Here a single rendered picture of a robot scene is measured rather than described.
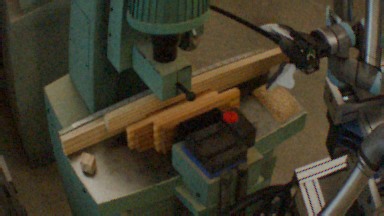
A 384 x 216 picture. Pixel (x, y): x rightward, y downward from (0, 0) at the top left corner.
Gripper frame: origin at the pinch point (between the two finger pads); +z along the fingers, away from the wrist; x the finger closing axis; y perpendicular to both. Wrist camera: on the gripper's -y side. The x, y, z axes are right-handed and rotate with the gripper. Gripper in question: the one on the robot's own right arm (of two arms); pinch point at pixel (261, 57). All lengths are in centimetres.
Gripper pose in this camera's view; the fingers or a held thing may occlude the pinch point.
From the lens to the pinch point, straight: 139.2
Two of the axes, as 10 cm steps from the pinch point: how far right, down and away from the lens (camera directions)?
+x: 0.7, 8.4, 5.3
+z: -8.4, 3.4, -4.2
